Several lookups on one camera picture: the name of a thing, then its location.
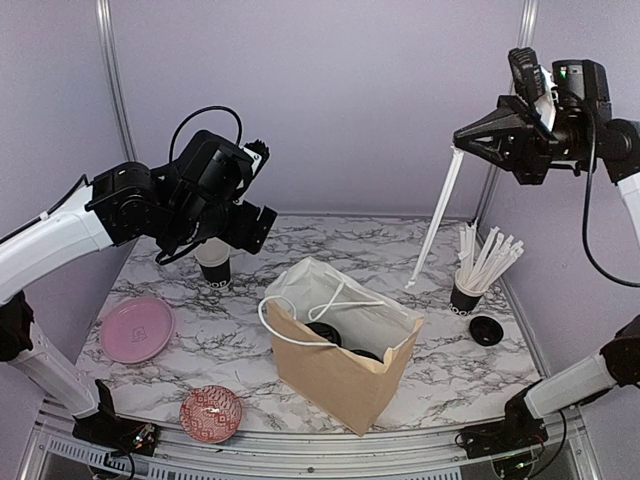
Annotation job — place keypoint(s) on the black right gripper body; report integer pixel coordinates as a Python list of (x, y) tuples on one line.
[(550, 147)]

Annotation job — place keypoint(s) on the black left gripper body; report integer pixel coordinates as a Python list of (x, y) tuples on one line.
[(196, 225)]

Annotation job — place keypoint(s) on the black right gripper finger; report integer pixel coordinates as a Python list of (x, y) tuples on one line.
[(502, 153), (512, 117)]

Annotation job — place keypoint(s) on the stack of black paper cups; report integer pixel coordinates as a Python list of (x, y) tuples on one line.
[(213, 257)]

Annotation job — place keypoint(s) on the single white straw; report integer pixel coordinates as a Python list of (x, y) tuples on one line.
[(441, 205)]

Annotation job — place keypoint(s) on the single black paper cup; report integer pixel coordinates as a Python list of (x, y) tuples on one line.
[(366, 354), (326, 331)]

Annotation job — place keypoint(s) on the stack of black cup lids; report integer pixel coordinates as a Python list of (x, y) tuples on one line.
[(486, 331)]

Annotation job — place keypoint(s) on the brown paper takeout bag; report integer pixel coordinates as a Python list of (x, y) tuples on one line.
[(351, 389)]

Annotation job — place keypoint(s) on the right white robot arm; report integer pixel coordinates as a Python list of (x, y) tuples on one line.
[(616, 364)]

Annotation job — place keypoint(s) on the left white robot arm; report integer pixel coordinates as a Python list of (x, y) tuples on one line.
[(116, 207)]

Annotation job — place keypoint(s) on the white wrapped straws bundle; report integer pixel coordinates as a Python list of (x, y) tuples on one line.
[(479, 269)]

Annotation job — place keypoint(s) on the pink plastic plate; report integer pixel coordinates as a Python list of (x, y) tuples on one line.
[(136, 330)]

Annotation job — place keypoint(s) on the black cup holding straws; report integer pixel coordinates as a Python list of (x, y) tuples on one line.
[(462, 302)]

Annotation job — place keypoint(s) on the red patterned bowl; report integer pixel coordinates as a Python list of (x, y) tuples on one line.
[(211, 414)]

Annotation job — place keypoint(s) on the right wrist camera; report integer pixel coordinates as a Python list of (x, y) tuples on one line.
[(533, 84)]

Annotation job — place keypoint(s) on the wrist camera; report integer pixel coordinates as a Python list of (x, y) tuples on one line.
[(533, 84), (259, 153)]

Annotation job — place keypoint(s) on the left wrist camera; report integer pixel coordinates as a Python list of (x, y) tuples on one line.
[(259, 153)]

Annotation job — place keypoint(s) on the left aluminium corner post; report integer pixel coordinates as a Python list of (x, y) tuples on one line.
[(108, 49)]

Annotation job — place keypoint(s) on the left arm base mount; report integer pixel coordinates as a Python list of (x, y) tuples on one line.
[(104, 427)]

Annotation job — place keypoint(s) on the aluminium front frame rail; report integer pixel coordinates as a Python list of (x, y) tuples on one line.
[(433, 453)]

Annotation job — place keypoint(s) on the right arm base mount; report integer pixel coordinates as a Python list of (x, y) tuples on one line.
[(495, 438)]

